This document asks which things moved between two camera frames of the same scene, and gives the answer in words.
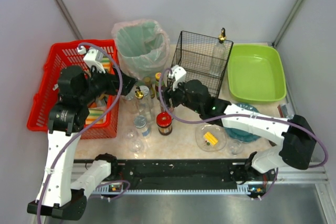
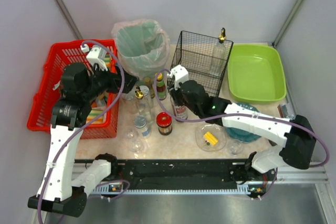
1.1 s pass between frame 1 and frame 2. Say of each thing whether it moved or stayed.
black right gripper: stayed
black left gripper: stayed
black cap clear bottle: moved
